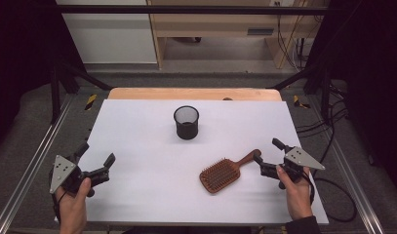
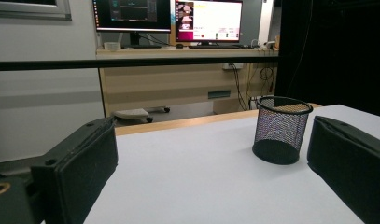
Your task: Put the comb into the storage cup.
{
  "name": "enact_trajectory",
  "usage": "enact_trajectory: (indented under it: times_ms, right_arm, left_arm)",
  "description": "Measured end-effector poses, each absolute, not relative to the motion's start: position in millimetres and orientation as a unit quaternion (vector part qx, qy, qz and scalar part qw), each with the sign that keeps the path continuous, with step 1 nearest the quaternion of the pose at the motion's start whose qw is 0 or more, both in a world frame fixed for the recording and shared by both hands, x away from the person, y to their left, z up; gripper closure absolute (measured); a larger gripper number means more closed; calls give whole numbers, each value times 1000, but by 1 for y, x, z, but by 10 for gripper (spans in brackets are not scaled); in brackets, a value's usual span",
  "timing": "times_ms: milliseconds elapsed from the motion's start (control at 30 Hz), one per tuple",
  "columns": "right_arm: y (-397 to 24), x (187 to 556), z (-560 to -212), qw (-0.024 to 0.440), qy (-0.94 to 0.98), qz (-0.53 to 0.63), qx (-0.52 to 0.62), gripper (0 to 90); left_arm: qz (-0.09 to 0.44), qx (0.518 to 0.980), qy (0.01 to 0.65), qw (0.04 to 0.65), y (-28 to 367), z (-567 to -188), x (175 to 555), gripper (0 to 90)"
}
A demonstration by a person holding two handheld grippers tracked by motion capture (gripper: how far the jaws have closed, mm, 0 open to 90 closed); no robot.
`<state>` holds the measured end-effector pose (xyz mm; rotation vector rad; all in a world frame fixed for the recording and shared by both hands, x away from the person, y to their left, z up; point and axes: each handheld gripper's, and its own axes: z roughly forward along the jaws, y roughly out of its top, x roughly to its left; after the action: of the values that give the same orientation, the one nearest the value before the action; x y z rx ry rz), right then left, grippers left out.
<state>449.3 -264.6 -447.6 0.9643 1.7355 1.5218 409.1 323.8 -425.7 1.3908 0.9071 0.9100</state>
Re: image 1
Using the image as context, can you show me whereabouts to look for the black metal stand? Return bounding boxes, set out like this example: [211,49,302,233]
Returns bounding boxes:
[49,59,113,125]
[266,61,335,122]

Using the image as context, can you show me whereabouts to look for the black floor cables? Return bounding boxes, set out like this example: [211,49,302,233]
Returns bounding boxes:
[296,82,350,172]

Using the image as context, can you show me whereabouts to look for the light wooden table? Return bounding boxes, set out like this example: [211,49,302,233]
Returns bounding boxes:
[106,87,284,102]

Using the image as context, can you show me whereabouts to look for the person's right hand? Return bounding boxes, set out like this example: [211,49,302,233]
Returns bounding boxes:
[276,164,315,222]

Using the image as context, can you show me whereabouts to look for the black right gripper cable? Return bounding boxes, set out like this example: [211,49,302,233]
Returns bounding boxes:
[301,170,358,224]

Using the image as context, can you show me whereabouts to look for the white table sheet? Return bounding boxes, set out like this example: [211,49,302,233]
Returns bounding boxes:
[54,98,330,226]

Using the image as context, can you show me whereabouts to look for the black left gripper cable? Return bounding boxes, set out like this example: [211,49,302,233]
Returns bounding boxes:
[49,169,68,225]

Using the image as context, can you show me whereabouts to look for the black curtain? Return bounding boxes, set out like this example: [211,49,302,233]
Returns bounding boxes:
[304,0,397,191]
[0,0,87,155]

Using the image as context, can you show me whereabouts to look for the white cabinet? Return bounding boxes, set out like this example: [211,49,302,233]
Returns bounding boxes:
[55,0,158,64]

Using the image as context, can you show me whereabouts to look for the light wooden desk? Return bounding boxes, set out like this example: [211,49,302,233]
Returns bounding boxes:
[146,0,329,70]

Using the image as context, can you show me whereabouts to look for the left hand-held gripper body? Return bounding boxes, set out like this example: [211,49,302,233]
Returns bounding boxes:
[49,151,110,198]

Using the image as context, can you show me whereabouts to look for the hanging desk cables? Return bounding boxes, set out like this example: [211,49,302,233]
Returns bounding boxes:
[274,1,319,72]

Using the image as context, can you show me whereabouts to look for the black mesh cup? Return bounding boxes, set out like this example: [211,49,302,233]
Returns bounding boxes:
[173,104,200,141]

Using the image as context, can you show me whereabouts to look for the brown wooden paddle hairbrush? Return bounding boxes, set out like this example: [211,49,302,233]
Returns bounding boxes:
[199,148,262,195]

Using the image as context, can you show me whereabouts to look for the person's left hand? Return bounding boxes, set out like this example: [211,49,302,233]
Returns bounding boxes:
[54,177,93,234]

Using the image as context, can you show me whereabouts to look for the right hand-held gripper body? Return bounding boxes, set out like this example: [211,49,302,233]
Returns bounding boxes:
[259,145,327,190]

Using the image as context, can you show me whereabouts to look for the black horizontal frame bar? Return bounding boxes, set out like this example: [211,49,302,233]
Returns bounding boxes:
[55,4,332,16]

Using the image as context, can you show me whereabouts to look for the aluminium rail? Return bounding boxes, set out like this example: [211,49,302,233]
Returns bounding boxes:
[306,97,386,234]
[0,93,76,234]

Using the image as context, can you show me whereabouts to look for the yellow black striped tape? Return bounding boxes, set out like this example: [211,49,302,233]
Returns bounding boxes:
[84,94,99,112]
[293,95,311,110]

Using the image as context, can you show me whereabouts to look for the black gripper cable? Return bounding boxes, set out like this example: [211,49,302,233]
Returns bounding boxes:
[49,169,68,225]
[301,170,358,224]

